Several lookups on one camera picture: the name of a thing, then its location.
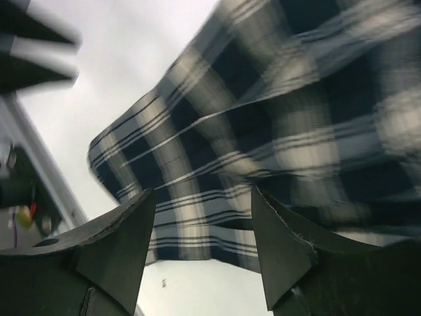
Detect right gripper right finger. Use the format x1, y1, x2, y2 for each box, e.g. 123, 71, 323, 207
251, 188, 420, 315

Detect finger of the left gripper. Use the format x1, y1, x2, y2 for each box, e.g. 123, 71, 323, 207
1, 1, 81, 55
1, 52, 76, 94

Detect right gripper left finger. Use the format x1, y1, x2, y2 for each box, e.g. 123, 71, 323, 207
1, 190, 155, 316

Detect navy plaid skirt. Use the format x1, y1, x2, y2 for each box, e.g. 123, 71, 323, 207
88, 1, 420, 272

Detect aluminium frame rails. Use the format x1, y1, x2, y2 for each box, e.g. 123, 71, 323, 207
0, 95, 89, 251

